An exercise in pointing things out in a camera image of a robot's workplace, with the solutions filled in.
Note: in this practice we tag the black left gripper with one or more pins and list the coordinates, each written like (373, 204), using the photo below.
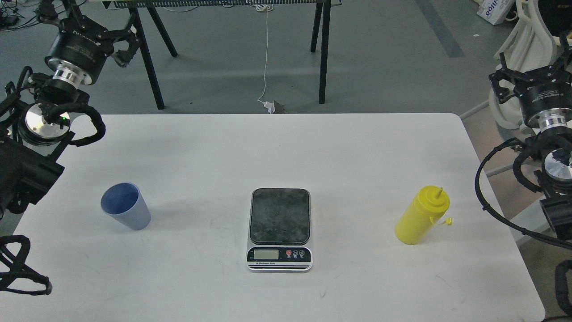
(80, 49)

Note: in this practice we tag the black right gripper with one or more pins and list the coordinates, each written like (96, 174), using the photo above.
(543, 91)

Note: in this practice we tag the blue ribbed plastic cup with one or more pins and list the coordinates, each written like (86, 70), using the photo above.
(124, 202)

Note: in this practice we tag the yellow squeeze seasoning bottle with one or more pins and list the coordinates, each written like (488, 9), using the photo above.
(426, 210)

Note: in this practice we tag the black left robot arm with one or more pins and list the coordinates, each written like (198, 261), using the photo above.
(43, 114)

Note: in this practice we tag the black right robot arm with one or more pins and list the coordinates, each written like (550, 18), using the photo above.
(544, 162)

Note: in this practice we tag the digital kitchen scale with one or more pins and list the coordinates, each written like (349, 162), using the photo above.
(280, 230)

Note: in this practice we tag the white office chair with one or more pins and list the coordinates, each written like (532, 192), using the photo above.
(533, 43)

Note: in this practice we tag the white printed bag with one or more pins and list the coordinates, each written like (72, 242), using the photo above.
(494, 11)

